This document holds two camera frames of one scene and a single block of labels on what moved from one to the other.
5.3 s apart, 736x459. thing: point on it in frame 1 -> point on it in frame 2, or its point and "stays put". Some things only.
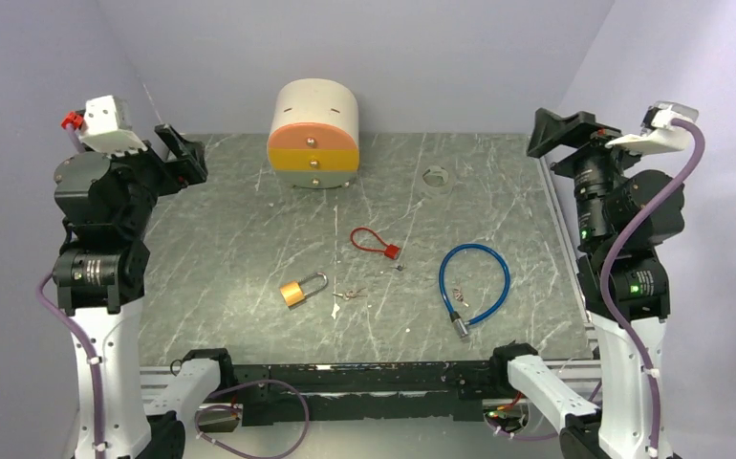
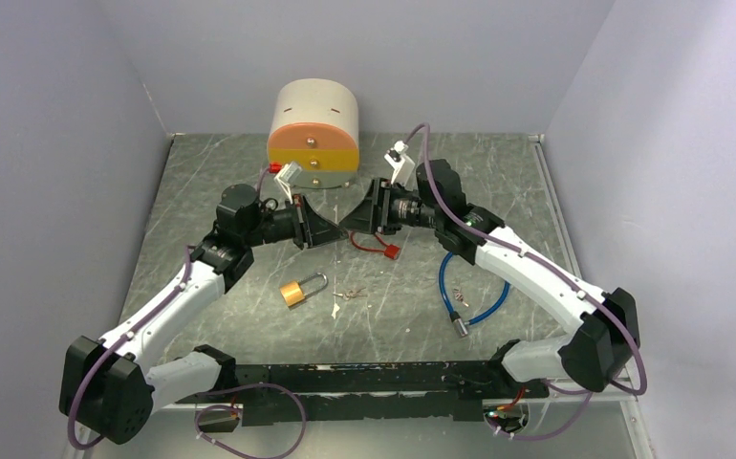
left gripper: x=188 y=168 -> x=311 y=229
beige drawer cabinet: x=313 y=139 stays put
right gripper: x=580 y=129 -> x=374 y=213
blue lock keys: x=459 y=296 stays put
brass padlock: x=293 y=293 stays put
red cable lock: x=391 y=251 stays put
